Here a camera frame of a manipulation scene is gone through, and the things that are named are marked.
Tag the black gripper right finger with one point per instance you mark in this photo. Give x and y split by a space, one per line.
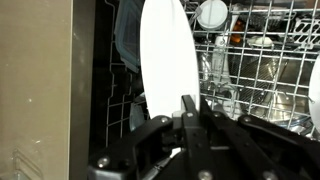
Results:
261 150

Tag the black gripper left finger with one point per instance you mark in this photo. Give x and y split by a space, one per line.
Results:
180 143

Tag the white plate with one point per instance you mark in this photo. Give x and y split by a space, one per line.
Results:
314 94
168 57

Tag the blue-rimmed container lid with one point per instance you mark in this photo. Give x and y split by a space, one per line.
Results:
127 32

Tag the wire dishwasher rack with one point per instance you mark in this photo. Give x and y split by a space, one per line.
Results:
258 63

